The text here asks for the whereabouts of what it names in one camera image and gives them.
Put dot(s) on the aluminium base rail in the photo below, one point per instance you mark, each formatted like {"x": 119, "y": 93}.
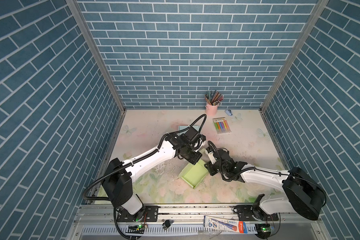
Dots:
{"x": 187, "y": 220}

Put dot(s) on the pink pencil cup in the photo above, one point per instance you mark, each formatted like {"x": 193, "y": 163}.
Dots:
{"x": 211, "y": 110}

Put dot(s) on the light green paper box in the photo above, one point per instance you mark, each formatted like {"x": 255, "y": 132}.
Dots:
{"x": 193, "y": 175}

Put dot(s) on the left green circuit board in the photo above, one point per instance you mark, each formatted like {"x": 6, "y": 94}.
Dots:
{"x": 135, "y": 229}

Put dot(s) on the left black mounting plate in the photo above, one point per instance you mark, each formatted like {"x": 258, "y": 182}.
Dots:
{"x": 144, "y": 215}

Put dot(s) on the coloured pencils bundle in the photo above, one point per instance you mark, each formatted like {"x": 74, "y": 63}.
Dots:
{"x": 213, "y": 98}

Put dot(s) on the white red blue package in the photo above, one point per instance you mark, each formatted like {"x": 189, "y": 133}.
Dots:
{"x": 225, "y": 225}

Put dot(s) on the small black knob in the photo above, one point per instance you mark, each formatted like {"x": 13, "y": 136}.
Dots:
{"x": 166, "y": 224}

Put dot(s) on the light blue paper box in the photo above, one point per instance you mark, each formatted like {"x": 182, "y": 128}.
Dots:
{"x": 183, "y": 128}

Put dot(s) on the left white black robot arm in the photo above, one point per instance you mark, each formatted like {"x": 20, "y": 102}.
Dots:
{"x": 116, "y": 185}

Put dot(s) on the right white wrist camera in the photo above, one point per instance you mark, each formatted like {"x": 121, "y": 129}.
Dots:
{"x": 210, "y": 154}

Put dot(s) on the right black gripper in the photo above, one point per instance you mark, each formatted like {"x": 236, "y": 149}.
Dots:
{"x": 209, "y": 164}

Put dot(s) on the black mounting plate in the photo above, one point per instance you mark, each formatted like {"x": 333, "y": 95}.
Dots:
{"x": 246, "y": 211}
{"x": 144, "y": 215}

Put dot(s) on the pack of coloured markers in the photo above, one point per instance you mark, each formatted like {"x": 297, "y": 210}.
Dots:
{"x": 221, "y": 125}

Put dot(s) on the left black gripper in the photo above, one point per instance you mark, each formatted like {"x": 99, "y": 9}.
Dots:
{"x": 197, "y": 156}

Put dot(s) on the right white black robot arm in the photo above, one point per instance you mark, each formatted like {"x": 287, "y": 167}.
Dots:
{"x": 299, "y": 193}

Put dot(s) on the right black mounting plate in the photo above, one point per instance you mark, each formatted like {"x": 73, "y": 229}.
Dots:
{"x": 246, "y": 211}

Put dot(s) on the right green lit device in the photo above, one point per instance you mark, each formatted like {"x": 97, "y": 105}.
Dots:
{"x": 264, "y": 231}

